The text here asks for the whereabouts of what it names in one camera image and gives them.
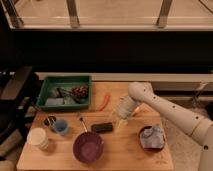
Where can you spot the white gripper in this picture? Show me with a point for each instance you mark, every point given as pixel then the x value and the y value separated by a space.
pixel 126 108

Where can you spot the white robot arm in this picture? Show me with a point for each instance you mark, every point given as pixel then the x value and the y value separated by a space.
pixel 196 126

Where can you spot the black eraser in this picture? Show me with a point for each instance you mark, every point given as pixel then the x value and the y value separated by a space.
pixel 102 127

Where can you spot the brown bowl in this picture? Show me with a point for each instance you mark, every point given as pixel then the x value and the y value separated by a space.
pixel 150 140

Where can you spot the purple bowl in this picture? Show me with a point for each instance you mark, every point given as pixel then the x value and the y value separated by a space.
pixel 88 147

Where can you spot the grey crumpled cloth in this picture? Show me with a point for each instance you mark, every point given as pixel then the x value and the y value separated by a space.
pixel 152 137

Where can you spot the metal spoon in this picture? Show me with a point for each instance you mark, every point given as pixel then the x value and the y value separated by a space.
pixel 83 123

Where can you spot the red grape bunch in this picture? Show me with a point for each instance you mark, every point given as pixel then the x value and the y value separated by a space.
pixel 80 91

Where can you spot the blue cup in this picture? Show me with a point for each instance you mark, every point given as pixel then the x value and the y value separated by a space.
pixel 61 127

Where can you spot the grey sponge in tray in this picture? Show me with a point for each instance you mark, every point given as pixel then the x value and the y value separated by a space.
pixel 54 102

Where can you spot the green plastic tray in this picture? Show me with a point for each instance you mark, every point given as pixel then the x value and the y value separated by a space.
pixel 60 87

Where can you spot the small black metal cup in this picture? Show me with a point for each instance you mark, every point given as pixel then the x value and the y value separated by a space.
pixel 49 120

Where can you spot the white cup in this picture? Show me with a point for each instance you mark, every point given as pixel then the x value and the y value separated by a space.
pixel 37 137

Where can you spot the black chair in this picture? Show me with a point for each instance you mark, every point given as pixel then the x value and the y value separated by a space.
pixel 17 91

